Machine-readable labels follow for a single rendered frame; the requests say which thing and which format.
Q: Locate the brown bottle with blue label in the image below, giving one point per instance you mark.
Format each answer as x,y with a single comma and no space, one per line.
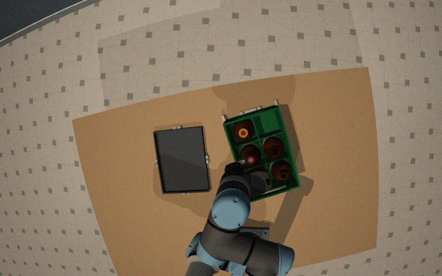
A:
243,130

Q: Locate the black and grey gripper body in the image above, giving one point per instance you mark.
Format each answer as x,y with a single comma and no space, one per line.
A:
257,181

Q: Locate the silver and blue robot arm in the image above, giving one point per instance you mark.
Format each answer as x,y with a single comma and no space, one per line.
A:
220,246

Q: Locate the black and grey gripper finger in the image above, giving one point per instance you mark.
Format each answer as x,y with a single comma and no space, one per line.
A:
242,160

